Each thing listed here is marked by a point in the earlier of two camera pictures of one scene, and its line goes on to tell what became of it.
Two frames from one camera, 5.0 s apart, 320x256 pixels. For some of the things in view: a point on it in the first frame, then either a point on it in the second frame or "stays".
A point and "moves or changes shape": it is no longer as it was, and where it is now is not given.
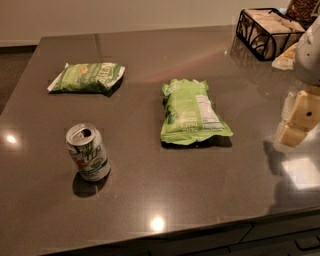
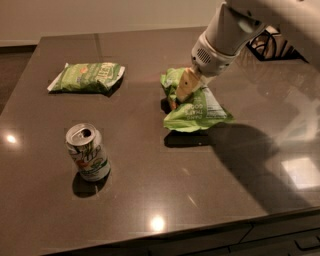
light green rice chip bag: (190, 113) moves or changes shape
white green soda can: (86, 145) stays
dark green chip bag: (88, 77) stays
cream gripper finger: (306, 111) to (209, 62)
